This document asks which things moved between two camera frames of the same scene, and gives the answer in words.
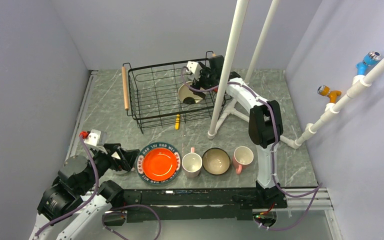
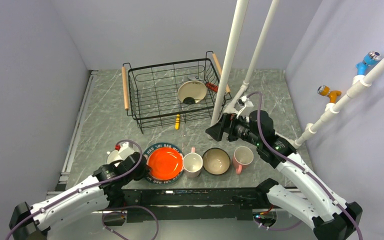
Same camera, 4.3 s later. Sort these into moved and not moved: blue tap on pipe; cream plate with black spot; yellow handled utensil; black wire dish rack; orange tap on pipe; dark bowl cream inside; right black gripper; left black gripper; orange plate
Moved: orange plate; left black gripper; right black gripper
Not moved: cream plate with black spot; dark bowl cream inside; orange tap on pipe; blue tap on pipe; black wire dish rack; yellow handled utensil
